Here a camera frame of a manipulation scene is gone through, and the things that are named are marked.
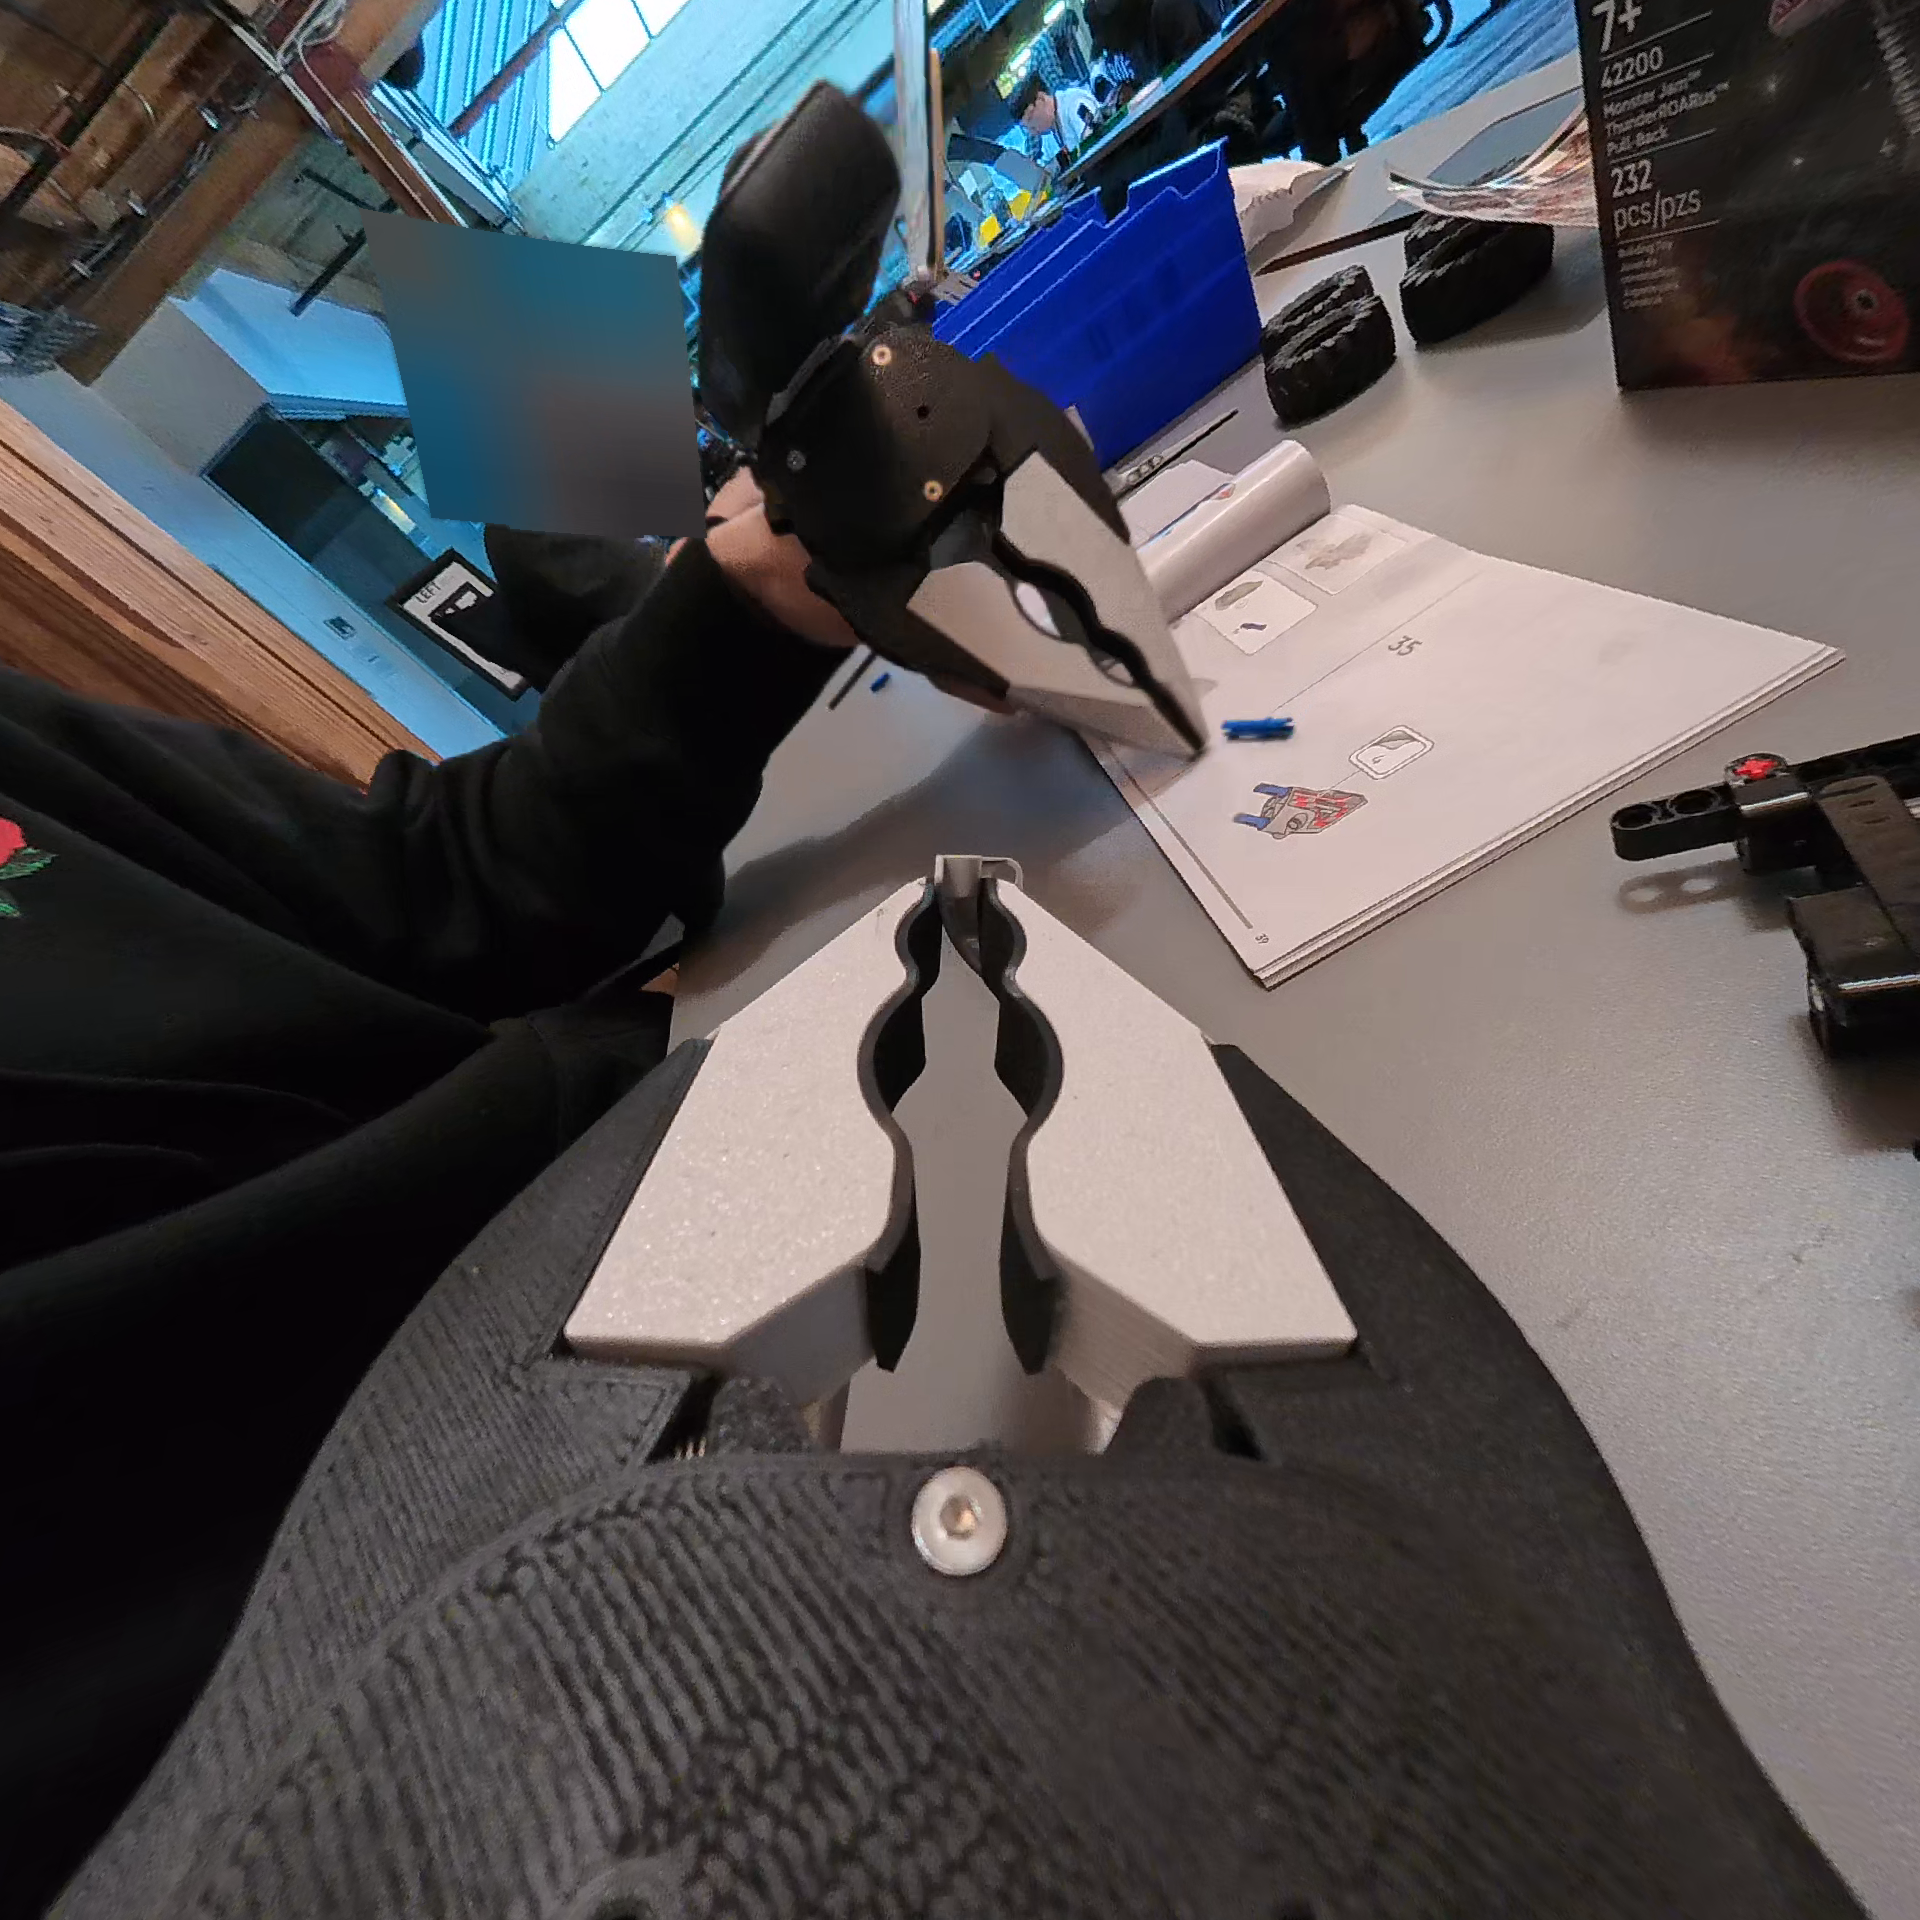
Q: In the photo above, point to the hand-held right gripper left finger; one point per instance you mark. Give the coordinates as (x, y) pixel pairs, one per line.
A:
(736, 1200)

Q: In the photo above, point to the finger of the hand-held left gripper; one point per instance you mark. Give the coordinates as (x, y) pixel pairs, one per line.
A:
(999, 646)
(1103, 587)

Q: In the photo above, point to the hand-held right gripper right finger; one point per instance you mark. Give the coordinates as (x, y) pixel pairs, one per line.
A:
(1186, 1200)

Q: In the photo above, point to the grey toy connector piece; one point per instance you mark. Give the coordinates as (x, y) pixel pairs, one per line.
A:
(975, 871)

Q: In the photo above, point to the person's left forearm black sleeve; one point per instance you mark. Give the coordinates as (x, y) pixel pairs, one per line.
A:
(598, 752)

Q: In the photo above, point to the person's left hand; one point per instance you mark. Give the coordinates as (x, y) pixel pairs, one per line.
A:
(775, 577)

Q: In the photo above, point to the white printed paper packet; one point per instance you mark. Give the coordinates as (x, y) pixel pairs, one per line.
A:
(1186, 479)

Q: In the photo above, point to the blue plastic bin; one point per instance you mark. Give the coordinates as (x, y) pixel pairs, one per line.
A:
(1112, 301)

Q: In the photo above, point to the black toy tire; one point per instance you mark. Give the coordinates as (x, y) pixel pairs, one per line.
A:
(1478, 279)
(1326, 344)

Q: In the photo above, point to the open instruction booklet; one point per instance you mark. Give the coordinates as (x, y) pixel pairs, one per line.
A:
(1501, 752)

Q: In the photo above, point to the white black-framed tag card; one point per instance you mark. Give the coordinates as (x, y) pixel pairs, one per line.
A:
(459, 625)

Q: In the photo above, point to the person's black embroidered sweatshirt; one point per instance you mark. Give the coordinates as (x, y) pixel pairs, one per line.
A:
(228, 1125)

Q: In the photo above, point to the printed colour leaflet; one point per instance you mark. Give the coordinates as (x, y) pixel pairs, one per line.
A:
(1501, 179)

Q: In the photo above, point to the black toy chassis assembly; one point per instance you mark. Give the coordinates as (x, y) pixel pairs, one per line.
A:
(1799, 857)

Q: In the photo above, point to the dark toy set box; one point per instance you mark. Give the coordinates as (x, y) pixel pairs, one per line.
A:
(1740, 227)

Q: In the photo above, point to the wooden bench top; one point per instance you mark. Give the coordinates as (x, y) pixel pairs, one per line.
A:
(166, 599)

